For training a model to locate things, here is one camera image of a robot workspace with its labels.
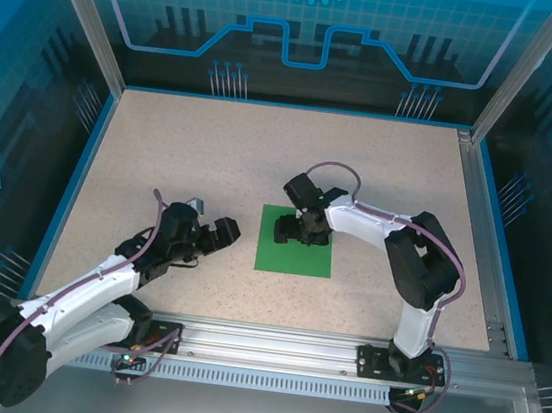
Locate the green paper sheet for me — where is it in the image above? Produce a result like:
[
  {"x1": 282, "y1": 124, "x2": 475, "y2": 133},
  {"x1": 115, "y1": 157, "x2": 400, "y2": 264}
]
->
[{"x1": 252, "y1": 203, "x2": 340, "y2": 280}]

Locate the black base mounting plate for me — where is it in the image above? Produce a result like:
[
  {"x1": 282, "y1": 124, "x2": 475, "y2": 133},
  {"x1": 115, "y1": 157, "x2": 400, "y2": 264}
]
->
[
  {"x1": 129, "y1": 317, "x2": 186, "y2": 357},
  {"x1": 353, "y1": 342, "x2": 446, "y2": 389}
]

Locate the blue table edge strip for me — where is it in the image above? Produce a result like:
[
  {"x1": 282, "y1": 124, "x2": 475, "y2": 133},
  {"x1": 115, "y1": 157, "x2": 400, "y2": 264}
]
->
[
  {"x1": 447, "y1": 138, "x2": 552, "y2": 364},
  {"x1": 16, "y1": 83, "x2": 123, "y2": 310}
]

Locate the connector with green LED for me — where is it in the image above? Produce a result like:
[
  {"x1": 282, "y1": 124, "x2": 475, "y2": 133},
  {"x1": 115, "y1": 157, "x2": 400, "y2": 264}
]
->
[
  {"x1": 115, "y1": 340, "x2": 149, "y2": 372},
  {"x1": 400, "y1": 382, "x2": 438, "y2": 404}
]

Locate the wide aluminium base rail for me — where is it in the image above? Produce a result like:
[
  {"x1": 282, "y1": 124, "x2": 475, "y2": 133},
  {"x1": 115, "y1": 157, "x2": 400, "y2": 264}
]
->
[{"x1": 2, "y1": 292, "x2": 539, "y2": 401}]

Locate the slotted grey cable duct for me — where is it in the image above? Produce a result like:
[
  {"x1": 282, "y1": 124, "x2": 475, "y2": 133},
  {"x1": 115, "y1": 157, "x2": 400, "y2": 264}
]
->
[{"x1": 68, "y1": 347, "x2": 399, "y2": 410}]

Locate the aluminium side rail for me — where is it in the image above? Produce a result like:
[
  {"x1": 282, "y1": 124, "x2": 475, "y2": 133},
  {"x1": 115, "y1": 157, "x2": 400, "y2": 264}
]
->
[{"x1": 431, "y1": 129, "x2": 541, "y2": 359}]

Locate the aluminium corner post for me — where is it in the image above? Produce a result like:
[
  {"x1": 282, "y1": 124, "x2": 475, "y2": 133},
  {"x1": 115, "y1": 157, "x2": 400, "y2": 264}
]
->
[
  {"x1": 23, "y1": 0, "x2": 136, "y2": 98},
  {"x1": 468, "y1": 0, "x2": 552, "y2": 154}
]

